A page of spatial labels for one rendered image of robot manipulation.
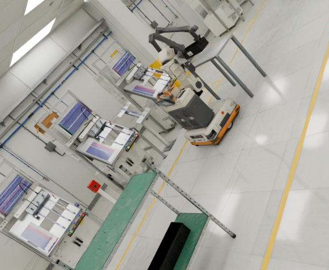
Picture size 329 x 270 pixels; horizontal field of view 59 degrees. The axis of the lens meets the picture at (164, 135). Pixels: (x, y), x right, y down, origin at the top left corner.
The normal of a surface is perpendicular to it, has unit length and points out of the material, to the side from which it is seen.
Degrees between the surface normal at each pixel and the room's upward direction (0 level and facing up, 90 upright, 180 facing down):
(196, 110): 90
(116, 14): 90
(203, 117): 90
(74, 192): 90
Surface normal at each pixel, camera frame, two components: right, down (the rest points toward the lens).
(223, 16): -0.46, 0.74
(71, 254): 0.55, -0.21
